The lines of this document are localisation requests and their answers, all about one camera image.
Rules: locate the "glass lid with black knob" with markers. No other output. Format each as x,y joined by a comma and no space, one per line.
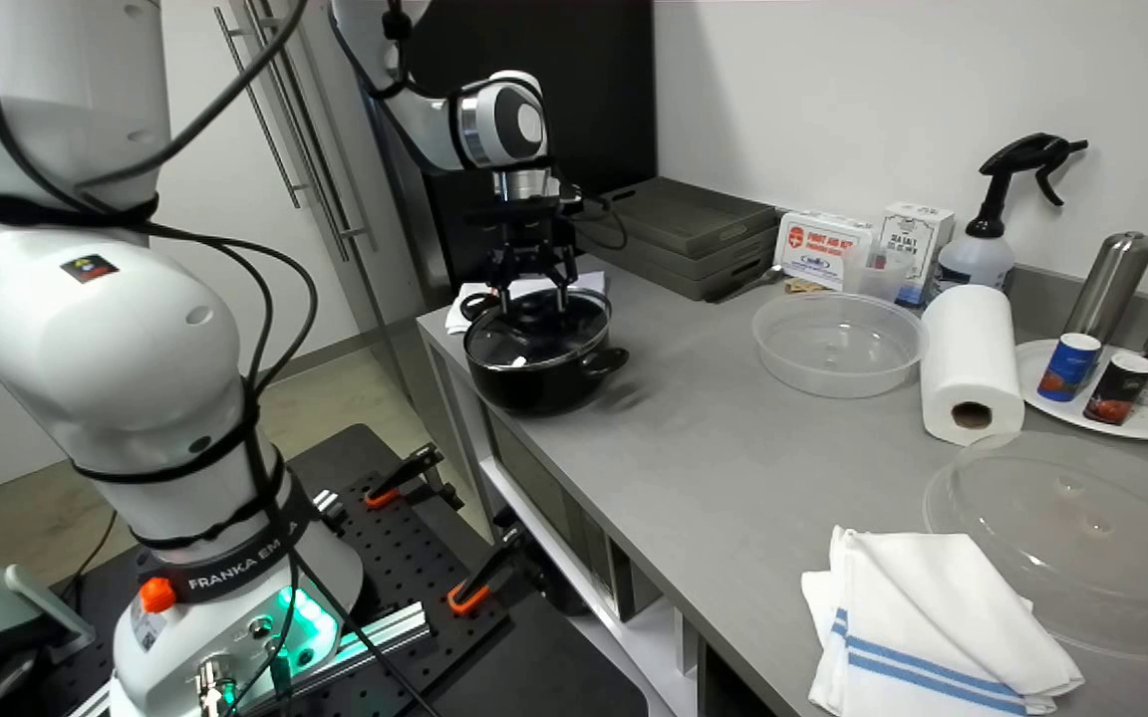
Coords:
535,327

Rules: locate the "dark grey tray box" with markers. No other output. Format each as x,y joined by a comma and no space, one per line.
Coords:
689,241

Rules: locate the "black cooking pot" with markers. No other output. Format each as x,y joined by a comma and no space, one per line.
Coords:
553,390

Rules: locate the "red and white card box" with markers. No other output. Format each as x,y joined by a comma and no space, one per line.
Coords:
818,249

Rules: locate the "paper towel roll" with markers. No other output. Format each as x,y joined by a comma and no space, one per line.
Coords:
968,390

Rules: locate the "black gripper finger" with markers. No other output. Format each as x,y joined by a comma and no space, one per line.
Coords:
562,293
507,295

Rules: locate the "large clear plastic lid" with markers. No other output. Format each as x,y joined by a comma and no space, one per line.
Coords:
1064,522

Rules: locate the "white tissue box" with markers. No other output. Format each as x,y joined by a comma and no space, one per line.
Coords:
902,254

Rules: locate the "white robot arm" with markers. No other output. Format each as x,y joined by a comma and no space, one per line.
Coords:
133,370

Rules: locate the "black spray bottle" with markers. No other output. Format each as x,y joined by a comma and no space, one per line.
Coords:
982,254

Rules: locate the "red-brown spice jar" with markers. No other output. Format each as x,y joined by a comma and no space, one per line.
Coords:
1117,390

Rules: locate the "white plate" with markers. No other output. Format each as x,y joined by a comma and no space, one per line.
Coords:
1030,370

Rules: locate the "orange-handled clamp lower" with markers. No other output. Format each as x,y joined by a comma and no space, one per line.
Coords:
477,590

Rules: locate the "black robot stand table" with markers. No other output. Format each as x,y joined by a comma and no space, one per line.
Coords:
376,582

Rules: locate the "white blue-striped cloth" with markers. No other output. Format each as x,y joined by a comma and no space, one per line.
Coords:
927,629

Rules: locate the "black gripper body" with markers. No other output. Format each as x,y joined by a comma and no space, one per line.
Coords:
530,213

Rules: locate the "orange-handled clamp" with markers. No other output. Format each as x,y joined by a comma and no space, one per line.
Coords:
477,590
412,467

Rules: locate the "steel shaker left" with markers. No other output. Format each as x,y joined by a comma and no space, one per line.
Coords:
1108,285

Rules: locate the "orange-handled clamp upper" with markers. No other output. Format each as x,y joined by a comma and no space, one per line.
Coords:
412,467

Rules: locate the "blue spice jar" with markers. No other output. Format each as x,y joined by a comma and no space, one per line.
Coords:
1071,364

